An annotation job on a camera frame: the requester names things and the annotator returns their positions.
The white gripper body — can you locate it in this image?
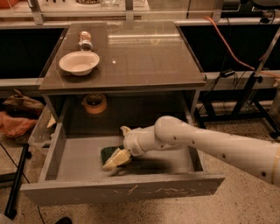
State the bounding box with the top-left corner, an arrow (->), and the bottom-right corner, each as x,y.
123,128 -> 144,157

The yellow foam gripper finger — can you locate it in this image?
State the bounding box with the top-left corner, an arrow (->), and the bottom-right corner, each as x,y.
101,147 -> 133,172
120,126 -> 130,137

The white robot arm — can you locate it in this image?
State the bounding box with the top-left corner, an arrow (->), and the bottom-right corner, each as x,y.
102,115 -> 280,187

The grey open drawer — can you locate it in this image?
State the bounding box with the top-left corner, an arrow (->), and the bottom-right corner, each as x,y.
20,95 -> 226,207

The roll of tan tape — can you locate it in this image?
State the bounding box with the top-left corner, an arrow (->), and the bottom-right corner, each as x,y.
81,94 -> 107,115

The grey cabinet table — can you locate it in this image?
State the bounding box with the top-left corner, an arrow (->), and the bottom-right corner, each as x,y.
38,20 -> 207,135

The black table leg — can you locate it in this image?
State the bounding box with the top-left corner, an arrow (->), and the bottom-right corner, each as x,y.
194,108 -> 206,129

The white bowl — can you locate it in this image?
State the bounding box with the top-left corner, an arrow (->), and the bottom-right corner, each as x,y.
59,51 -> 100,76

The clear plastic bin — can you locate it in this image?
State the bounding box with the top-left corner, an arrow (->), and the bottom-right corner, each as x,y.
28,106 -> 56,155

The black shoe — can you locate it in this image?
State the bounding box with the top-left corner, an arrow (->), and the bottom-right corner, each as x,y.
55,217 -> 73,224

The overturned glass jar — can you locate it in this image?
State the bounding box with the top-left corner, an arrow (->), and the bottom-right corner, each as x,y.
79,31 -> 93,51

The brown bag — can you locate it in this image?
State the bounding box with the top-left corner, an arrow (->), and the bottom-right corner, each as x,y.
3,89 -> 45,119

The black power adapter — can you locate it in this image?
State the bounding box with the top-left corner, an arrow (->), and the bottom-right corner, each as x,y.
220,69 -> 235,78

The orange cloth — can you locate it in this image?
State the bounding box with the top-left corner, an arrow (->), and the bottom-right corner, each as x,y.
0,111 -> 38,138

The black stand leg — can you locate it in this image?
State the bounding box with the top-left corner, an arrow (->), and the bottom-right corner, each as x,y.
4,144 -> 32,219

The orange cable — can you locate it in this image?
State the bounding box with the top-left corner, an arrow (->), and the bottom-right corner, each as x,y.
204,16 -> 280,79

